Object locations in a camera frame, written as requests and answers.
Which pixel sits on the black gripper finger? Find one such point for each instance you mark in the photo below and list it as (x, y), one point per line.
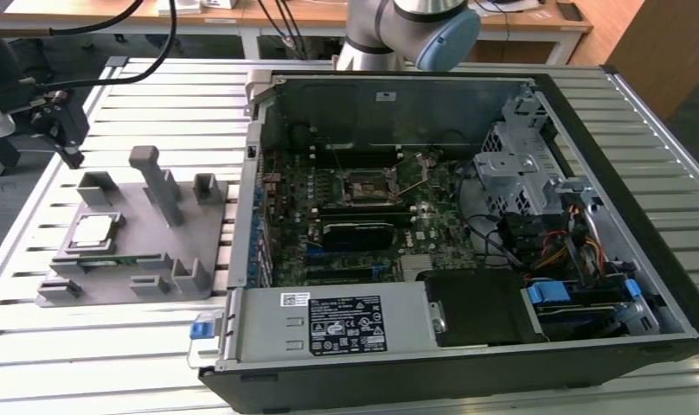
(67, 121)

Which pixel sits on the silver CPU green board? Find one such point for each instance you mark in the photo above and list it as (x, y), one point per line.
(96, 229)

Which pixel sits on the thin metal locking lever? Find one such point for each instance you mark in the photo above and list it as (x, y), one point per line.
(337, 159)

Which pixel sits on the CPU socket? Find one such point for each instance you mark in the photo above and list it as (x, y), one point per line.
(361, 186)

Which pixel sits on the white book stack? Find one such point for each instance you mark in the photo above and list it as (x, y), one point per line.
(182, 8)

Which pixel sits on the grey parts rack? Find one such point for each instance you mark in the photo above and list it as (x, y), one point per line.
(154, 242)

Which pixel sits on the green RAM stick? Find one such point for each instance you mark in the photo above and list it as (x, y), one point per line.
(110, 260)

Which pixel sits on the white box blue print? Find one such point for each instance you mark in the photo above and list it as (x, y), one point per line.
(218, 3)

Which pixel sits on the blue case latch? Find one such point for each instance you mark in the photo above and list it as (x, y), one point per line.
(199, 330)

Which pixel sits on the silver power supply unit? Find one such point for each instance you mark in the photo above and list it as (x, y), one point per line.
(268, 324)

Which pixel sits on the green motherboard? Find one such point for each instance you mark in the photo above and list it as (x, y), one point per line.
(442, 199)

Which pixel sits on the silver finned heatsink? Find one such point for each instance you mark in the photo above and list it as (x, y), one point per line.
(415, 266)

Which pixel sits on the silver disk bay cage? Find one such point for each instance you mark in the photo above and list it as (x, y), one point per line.
(509, 168)

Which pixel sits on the black plastic shroud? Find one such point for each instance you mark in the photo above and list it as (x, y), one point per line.
(477, 302)

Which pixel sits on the black open PC case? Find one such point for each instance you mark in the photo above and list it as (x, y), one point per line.
(385, 389)

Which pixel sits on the black phone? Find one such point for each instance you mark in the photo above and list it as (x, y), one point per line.
(569, 10)

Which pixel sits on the hard disk in blue carrier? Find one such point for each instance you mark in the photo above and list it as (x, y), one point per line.
(549, 294)

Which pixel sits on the wooden cabinet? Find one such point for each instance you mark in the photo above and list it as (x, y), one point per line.
(661, 52)

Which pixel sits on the wooden desk white frame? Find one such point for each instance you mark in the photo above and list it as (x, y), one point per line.
(96, 19)
(529, 26)

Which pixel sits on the black plastic fan duct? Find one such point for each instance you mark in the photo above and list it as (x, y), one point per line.
(519, 233)

